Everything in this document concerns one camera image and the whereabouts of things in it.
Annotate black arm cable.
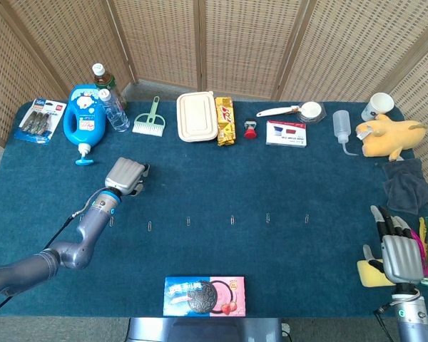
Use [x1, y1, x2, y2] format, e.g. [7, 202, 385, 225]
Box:
[0, 194, 104, 320]
[373, 301, 397, 342]

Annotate green and white hand brush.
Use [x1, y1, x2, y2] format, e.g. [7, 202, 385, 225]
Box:
[131, 95, 166, 138]

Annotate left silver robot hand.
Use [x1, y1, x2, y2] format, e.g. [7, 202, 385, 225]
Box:
[104, 157, 151, 197]

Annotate yellow sponge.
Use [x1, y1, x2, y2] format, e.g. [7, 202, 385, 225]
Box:
[356, 259, 395, 288]

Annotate yellow plush toy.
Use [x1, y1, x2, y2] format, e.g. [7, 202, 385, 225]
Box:
[355, 113, 428, 162]

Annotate woven bamboo folding screen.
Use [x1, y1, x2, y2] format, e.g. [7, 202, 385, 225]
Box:
[0, 0, 428, 229]

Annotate blue and pink Oreo box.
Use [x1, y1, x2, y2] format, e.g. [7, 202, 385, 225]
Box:
[163, 274, 247, 317]

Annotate white flat card box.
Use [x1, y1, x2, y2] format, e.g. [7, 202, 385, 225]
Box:
[265, 120, 307, 147]

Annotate red emergency stop button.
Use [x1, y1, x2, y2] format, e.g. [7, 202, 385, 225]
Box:
[243, 119, 258, 140]

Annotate translucent squeeze wash bottle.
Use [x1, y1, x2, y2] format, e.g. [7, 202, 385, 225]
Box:
[332, 110, 360, 157]

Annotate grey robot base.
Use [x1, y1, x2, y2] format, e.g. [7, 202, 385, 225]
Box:
[126, 316, 283, 342]

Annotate battery blister pack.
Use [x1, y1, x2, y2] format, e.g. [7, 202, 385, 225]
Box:
[14, 98, 68, 145]

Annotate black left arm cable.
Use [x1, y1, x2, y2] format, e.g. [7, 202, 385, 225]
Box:
[0, 194, 104, 320]

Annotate white long-handled spoon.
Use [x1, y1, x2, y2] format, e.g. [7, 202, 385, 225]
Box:
[255, 105, 302, 118]

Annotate teal table cloth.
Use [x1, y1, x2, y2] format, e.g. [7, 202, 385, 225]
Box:
[0, 100, 428, 319]

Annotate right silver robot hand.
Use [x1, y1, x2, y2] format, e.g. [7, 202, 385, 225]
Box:
[362, 204, 425, 286]

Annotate beige lidded lunch box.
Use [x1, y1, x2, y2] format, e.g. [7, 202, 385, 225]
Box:
[175, 90, 218, 143]

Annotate green tea bottle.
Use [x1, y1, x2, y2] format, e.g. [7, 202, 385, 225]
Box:
[91, 63, 128, 110]

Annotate dark grey cloth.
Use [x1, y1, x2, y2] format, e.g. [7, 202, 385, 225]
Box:
[382, 157, 428, 216]

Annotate yellow biscuit package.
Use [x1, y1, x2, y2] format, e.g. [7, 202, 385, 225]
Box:
[214, 96, 236, 147]

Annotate white paper cup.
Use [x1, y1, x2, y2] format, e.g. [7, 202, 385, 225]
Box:
[360, 92, 395, 123]

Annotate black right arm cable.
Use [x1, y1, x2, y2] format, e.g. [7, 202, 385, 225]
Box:
[373, 301, 397, 342]

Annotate clear plastic water bottle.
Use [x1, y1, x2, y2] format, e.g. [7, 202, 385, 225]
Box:
[98, 88, 131, 133]

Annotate blue detergent bottle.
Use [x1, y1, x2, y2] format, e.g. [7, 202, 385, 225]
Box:
[63, 84, 110, 167]

